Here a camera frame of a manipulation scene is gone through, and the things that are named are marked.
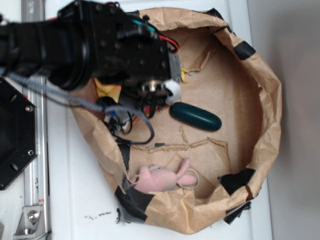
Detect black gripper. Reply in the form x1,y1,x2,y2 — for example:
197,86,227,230
92,9,181,105

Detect metal corner bracket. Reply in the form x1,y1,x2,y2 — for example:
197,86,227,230
13,205,46,240

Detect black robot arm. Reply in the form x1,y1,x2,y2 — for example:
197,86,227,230
0,0,181,105

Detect aluminium extrusion rail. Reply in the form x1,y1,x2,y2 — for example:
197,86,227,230
20,0,51,240

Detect pink plush bunny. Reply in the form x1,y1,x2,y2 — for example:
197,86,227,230
131,158,200,194

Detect dark green oval case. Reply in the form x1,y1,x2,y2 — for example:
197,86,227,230
169,102,222,132

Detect yellow cloth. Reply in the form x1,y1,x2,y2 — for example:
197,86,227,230
94,67,190,100

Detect orange spiral seashell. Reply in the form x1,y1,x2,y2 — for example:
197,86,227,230
129,106,163,126

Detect brown paper bag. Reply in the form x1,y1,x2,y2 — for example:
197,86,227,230
73,7,282,234

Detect grey braided cable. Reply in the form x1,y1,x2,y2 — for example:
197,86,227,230
7,72,155,145

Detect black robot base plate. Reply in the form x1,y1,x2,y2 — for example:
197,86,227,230
0,77,37,191

